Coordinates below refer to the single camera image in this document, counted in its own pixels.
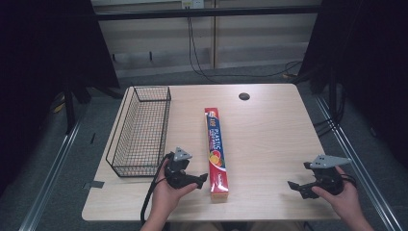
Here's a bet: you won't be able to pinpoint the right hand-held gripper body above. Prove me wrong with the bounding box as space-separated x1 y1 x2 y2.
303 154 352 196

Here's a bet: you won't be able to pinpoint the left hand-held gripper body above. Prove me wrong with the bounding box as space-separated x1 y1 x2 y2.
165 146 197 190

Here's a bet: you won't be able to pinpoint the person's left hand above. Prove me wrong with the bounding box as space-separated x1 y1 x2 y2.
149 159 199 223

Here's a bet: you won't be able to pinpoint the person's right hand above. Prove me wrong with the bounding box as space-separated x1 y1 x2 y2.
311 166 364 223

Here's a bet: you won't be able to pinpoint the red plastic wrap box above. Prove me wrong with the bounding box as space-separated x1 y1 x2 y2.
204 107 230 204

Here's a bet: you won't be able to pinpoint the grey tape piece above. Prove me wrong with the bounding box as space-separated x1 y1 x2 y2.
83 180 106 191

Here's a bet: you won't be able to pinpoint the black curtain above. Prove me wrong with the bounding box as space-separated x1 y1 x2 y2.
296 0 408 167
0 0 121 196

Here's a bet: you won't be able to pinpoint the black stand leg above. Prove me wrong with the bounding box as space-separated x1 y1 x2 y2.
63 85 77 135

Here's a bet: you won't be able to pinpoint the black horizontal bar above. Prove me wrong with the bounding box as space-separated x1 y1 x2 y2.
95 5 322 21

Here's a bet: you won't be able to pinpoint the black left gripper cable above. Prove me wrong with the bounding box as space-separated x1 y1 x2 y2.
140 152 174 226

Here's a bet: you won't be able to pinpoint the metal floor rail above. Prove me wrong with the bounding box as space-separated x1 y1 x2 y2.
18 118 83 231
315 95 403 231

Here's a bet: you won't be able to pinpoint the black wire basket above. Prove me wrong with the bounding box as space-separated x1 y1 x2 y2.
105 85 172 178

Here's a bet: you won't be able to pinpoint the black floor cables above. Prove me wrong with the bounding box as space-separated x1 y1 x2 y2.
313 88 347 139

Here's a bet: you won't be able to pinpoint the black wall cable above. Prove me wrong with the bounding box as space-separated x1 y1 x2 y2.
187 15 303 85

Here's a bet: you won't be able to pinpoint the white wall socket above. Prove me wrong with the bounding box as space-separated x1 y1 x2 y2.
181 0 205 10

